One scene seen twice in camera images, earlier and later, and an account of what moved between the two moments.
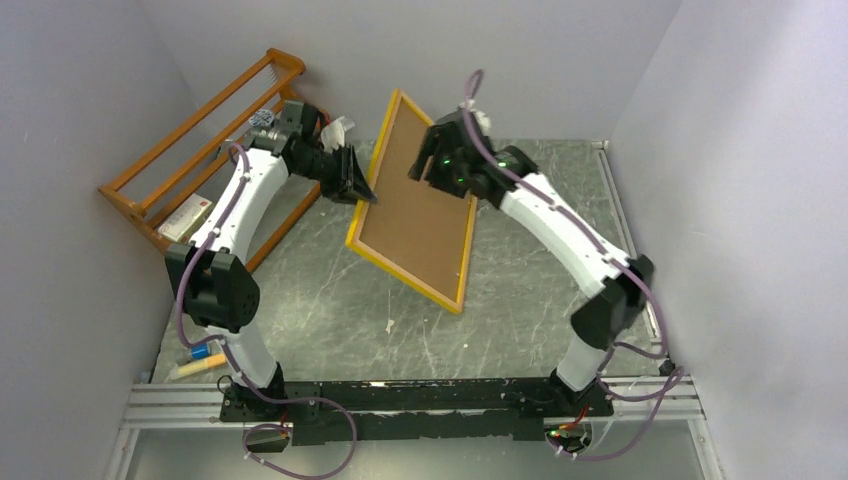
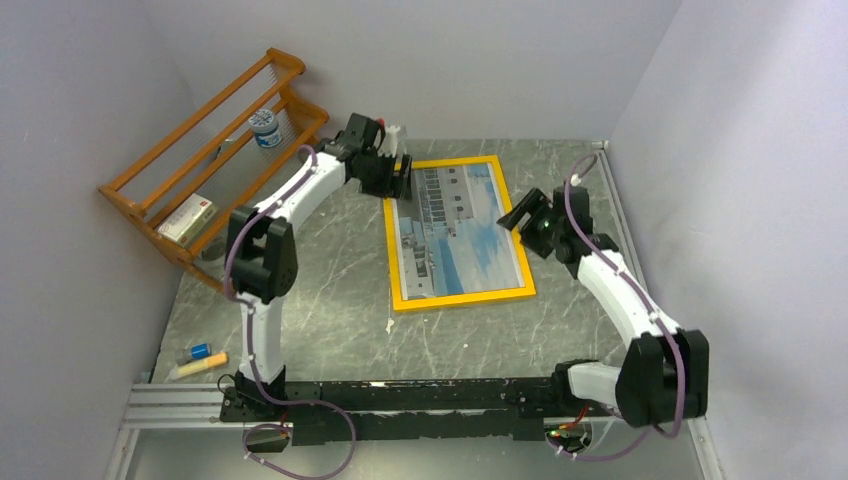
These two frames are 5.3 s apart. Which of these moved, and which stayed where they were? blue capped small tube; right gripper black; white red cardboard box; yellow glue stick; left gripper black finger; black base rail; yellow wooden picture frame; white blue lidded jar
Moved: right gripper black; yellow wooden picture frame; left gripper black finger
Stayed: yellow glue stick; black base rail; white red cardboard box; blue capped small tube; white blue lidded jar
